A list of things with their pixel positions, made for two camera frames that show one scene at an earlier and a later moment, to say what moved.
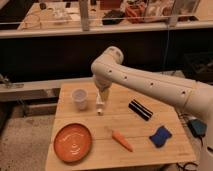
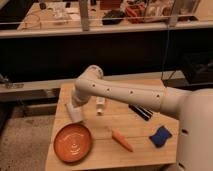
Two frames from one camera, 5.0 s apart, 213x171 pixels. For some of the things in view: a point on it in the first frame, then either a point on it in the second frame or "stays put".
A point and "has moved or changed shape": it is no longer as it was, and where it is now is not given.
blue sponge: x=160 y=137 stays put
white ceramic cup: x=80 y=96 has moved or changed shape
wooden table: x=129 y=132 stays put
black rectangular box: x=140 y=109 stays put
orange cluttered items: x=135 y=14 stays put
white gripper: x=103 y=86 -> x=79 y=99
